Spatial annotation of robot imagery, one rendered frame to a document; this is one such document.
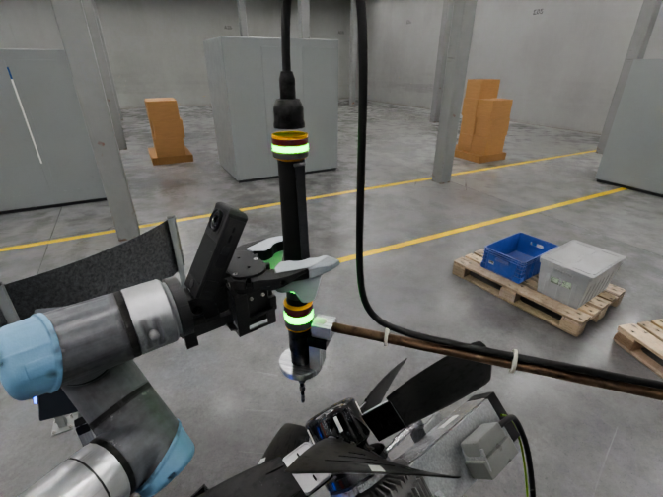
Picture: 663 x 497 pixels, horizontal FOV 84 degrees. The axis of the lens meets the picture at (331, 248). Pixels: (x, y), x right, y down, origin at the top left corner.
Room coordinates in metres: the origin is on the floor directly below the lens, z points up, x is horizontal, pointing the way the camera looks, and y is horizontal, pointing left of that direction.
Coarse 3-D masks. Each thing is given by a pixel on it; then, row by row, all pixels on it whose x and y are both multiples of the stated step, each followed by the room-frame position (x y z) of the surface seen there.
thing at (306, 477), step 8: (296, 448) 0.49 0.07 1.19; (304, 448) 0.49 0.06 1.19; (288, 456) 0.48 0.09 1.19; (296, 456) 0.48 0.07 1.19; (288, 464) 0.46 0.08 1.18; (304, 480) 0.43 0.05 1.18; (312, 480) 0.43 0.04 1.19; (320, 480) 0.43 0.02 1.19; (304, 488) 0.42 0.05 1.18; (312, 488) 0.41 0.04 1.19
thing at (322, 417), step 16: (352, 400) 0.55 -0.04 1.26; (320, 416) 0.55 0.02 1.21; (336, 416) 0.51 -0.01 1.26; (352, 416) 0.52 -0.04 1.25; (320, 432) 0.49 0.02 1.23; (336, 432) 0.49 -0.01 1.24; (352, 432) 0.49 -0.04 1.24; (368, 432) 0.51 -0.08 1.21; (368, 448) 0.49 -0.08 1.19; (384, 448) 0.49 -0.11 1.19; (336, 480) 0.43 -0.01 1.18; (352, 480) 0.43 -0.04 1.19
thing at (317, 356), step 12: (312, 324) 0.43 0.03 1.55; (324, 324) 0.43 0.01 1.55; (312, 336) 0.43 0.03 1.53; (324, 336) 0.43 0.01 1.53; (288, 348) 0.48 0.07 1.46; (312, 348) 0.43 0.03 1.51; (324, 348) 0.42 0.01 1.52; (288, 360) 0.45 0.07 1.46; (312, 360) 0.43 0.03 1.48; (324, 360) 0.45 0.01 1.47; (288, 372) 0.43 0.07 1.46; (300, 372) 0.43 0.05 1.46; (312, 372) 0.43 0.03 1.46
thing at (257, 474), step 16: (272, 464) 0.46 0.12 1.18; (240, 480) 0.44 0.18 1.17; (256, 480) 0.43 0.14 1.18; (272, 480) 0.43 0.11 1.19; (288, 480) 0.43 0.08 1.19; (208, 496) 0.42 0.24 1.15; (224, 496) 0.41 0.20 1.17; (240, 496) 0.40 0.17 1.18; (256, 496) 0.40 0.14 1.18; (272, 496) 0.40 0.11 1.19; (288, 496) 0.40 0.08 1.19; (304, 496) 0.40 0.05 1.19
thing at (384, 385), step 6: (396, 366) 0.76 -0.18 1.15; (390, 372) 0.74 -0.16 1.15; (396, 372) 0.78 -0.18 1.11; (384, 378) 0.71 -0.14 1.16; (390, 378) 0.75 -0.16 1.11; (378, 384) 0.69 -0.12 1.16; (384, 384) 0.72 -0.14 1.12; (390, 384) 0.78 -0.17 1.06; (372, 390) 0.66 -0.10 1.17; (378, 390) 0.69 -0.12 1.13; (384, 390) 0.74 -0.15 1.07; (372, 396) 0.66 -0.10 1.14; (378, 396) 0.70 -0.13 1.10; (372, 402) 0.67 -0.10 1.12; (378, 402) 0.72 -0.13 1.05
